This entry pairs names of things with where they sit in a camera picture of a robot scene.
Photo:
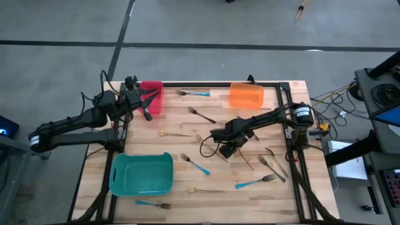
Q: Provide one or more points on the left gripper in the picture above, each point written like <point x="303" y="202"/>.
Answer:
<point x="132" y="100"/>

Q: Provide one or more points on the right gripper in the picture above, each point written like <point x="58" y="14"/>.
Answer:
<point x="239" y="139"/>

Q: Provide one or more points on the gold metal fork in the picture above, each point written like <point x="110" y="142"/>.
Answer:
<point x="192" y="189"/>
<point x="163" y="134"/>
<point x="247" y="161"/>
<point x="198" y="138"/>

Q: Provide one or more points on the teal plastic bin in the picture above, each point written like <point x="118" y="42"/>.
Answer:
<point x="140" y="175"/>

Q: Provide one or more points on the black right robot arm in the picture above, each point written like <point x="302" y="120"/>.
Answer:
<point x="268" y="117"/>

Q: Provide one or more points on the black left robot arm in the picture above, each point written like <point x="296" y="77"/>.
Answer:
<point x="72" y="123"/>

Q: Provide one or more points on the red plastic bin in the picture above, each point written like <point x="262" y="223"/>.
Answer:
<point x="156" y="106"/>

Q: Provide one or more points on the orange plastic bin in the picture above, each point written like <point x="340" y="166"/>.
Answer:
<point x="247" y="97"/>

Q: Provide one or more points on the black support beam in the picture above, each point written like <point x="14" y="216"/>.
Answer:
<point x="347" y="153"/>

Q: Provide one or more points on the white box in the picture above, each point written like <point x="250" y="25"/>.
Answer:
<point x="350" y="170"/>

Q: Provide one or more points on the grey metal stand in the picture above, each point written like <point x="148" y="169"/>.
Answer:
<point x="18" y="147"/>

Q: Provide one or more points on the black monitor with blue light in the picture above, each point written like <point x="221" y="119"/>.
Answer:
<point x="7" y="126"/>

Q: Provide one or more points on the grey equipment cart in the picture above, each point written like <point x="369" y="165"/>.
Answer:
<point x="364" y="93"/>

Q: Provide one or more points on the yellow black tripod leg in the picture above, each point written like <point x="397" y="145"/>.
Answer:
<point x="300" y="14"/>

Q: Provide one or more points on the blue flat panel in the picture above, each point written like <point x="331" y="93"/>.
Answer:
<point x="390" y="117"/>

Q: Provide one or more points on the colourful keypad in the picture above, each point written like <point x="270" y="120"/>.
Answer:
<point x="393" y="187"/>

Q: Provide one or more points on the black cart pole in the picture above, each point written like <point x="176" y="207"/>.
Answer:
<point x="386" y="64"/>

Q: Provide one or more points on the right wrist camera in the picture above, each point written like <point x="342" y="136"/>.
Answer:
<point x="236" y="125"/>

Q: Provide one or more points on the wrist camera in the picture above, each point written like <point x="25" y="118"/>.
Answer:
<point x="130" y="82"/>
<point x="236" y="125"/>

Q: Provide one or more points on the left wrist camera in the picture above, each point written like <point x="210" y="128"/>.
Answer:
<point x="130" y="82"/>

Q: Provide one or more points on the black aluminium table frame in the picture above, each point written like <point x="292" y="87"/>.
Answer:
<point x="218" y="84"/>

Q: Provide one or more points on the silver frame bracket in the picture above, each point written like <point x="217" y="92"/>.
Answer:
<point x="289" y="133"/>

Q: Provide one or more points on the black frame bracket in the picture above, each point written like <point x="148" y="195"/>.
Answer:
<point x="251" y="79"/>

